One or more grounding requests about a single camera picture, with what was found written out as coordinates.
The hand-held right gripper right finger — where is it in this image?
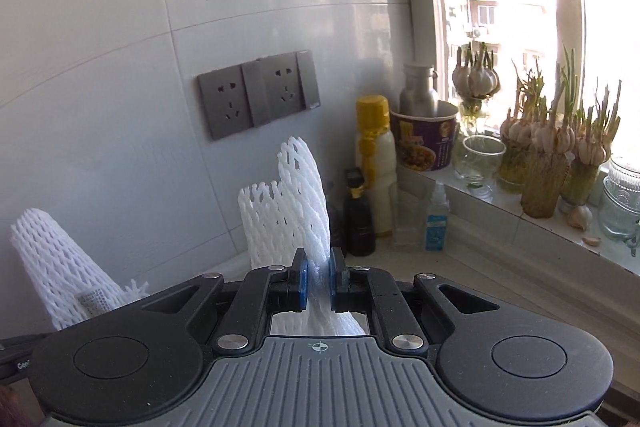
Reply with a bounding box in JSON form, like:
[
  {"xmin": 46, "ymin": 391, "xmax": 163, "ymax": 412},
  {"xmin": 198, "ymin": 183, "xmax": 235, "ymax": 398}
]
[{"xmin": 329, "ymin": 247, "xmax": 502, "ymax": 354}]

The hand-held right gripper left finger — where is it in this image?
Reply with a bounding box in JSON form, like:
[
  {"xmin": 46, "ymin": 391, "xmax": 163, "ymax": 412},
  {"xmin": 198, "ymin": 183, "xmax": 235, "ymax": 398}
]
[{"xmin": 132, "ymin": 248, "xmax": 311, "ymax": 356}]

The white foam fruit net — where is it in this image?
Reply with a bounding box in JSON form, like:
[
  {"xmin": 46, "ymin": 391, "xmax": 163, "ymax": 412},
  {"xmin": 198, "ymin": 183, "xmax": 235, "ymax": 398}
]
[
  {"xmin": 10, "ymin": 207, "xmax": 151, "ymax": 333},
  {"xmin": 238, "ymin": 136, "xmax": 369, "ymax": 337}
]

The dark sauce bottle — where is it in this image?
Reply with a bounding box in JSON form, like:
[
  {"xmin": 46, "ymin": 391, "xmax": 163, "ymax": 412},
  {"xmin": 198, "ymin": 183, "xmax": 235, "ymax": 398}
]
[{"xmin": 343, "ymin": 167, "xmax": 377, "ymax": 257}]

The small blue label bottle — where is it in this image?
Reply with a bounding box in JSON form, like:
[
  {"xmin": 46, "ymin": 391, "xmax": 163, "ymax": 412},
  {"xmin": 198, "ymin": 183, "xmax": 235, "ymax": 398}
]
[{"xmin": 424, "ymin": 180, "xmax": 450, "ymax": 253}]

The yellow cap white bottle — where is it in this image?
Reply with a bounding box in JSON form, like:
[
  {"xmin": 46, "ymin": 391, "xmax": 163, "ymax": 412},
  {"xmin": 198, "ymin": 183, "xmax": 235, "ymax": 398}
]
[{"xmin": 354, "ymin": 95, "xmax": 400, "ymax": 238}]

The purple instant noodle cup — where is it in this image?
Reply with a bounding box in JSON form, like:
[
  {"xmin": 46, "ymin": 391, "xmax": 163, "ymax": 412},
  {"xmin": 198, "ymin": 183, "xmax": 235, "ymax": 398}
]
[{"xmin": 389, "ymin": 99, "xmax": 460, "ymax": 173}]

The clear glass cup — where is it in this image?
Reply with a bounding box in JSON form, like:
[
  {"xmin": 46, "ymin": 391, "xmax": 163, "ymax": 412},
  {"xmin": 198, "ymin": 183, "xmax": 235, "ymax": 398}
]
[{"xmin": 458, "ymin": 134, "xmax": 507, "ymax": 200}]

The metal bottle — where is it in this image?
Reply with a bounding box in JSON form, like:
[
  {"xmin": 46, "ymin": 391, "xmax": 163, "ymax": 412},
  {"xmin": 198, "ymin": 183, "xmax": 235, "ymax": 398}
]
[{"xmin": 398, "ymin": 62, "xmax": 440, "ymax": 116}]

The sprouting garlic pot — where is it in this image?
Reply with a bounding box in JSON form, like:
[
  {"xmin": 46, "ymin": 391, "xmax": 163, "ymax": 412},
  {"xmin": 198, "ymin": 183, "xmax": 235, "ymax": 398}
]
[
  {"xmin": 560, "ymin": 79, "xmax": 624, "ymax": 208},
  {"xmin": 500, "ymin": 47, "xmax": 577, "ymax": 219}
]

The hanging garlic bunch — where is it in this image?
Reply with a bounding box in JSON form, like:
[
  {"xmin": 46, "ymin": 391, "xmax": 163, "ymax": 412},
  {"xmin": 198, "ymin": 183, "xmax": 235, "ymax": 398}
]
[{"xmin": 451, "ymin": 42, "xmax": 501, "ymax": 102}]

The loose garlic bulb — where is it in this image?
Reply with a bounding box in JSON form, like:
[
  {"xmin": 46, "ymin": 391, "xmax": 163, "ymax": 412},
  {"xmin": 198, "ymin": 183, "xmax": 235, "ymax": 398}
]
[{"xmin": 566, "ymin": 204, "xmax": 594, "ymax": 231}]

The patterned glass jar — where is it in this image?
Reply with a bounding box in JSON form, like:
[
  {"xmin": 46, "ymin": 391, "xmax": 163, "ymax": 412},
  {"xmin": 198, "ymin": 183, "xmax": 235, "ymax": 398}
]
[{"xmin": 597, "ymin": 157, "xmax": 640, "ymax": 244}]

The grey wall socket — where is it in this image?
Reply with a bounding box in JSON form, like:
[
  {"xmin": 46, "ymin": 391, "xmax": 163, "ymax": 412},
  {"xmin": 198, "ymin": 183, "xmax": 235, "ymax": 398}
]
[
  {"xmin": 241, "ymin": 49, "xmax": 321, "ymax": 128},
  {"xmin": 197, "ymin": 65, "xmax": 256, "ymax": 142}
]

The white window frame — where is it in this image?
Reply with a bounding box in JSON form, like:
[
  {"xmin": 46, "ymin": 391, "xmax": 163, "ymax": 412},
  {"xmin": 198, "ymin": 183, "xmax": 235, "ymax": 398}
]
[{"xmin": 395, "ymin": 0, "xmax": 640, "ymax": 178}]

